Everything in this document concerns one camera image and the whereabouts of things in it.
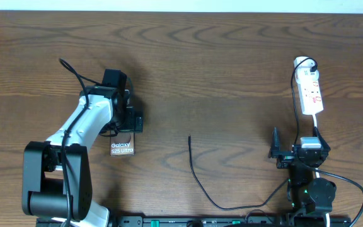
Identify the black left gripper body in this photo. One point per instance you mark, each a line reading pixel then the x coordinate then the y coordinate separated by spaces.
pixel 127 122

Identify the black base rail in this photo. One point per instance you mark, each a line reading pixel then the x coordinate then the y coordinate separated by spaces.
pixel 256 220

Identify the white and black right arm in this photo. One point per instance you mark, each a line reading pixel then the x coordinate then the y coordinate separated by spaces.
pixel 312 197

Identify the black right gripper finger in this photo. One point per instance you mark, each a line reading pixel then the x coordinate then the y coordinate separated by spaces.
pixel 323 143
pixel 274 150

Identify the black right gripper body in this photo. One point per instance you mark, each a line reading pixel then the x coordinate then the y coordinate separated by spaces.
pixel 286 158

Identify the white power strip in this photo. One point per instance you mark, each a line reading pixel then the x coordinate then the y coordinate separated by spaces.
pixel 306 76

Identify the Galaxy S25 Ultra smartphone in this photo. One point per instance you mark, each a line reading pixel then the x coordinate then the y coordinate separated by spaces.
pixel 122 144

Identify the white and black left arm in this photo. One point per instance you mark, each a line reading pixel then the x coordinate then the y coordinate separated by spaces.
pixel 57 187

